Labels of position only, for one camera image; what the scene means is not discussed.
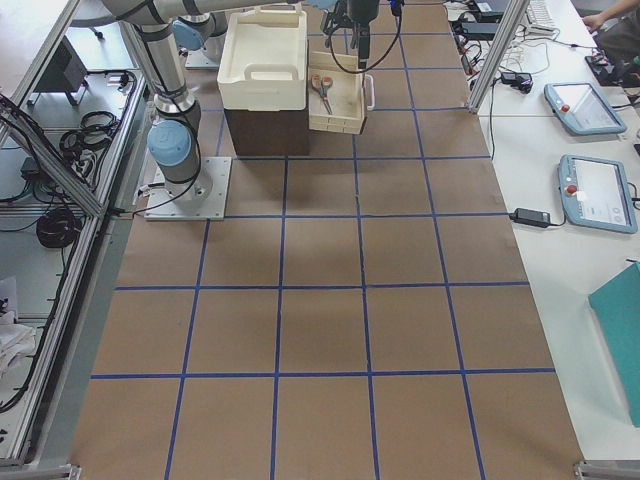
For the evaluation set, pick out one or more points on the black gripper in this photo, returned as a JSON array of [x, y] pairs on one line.
[[362, 10]]

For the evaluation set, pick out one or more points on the white drawer handle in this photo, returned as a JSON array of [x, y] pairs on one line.
[[369, 90]]

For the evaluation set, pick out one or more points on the orange grey scissors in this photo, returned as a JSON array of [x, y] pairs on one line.
[[321, 85]]

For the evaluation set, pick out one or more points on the brown wooden drawer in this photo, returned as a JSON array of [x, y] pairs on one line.
[[346, 97]]

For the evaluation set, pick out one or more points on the cream plastic tray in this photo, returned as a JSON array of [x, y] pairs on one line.
[[264, 61]]

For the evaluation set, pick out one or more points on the dark brown wooden cabinet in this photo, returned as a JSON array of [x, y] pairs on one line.
[[269, 133]]

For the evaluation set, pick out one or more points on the upper blue teach pendant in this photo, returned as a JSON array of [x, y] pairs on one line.
[[582, 109]]

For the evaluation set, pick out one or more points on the blue teach pendant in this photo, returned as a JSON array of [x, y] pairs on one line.
[[594, 193], [582, 109]]

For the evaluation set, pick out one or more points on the black power adapter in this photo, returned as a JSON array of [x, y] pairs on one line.
[[536, 218]]

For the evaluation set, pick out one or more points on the lower blue teach pendant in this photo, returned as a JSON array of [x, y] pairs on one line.
[[594, 193]]

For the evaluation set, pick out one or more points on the white crumpled cloth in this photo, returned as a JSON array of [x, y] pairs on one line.
[[17, 340]]

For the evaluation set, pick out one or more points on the aluminium frame post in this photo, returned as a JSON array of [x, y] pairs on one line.
[[504, 35]]

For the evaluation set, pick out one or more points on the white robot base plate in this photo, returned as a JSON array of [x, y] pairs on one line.
[[205, 199]]

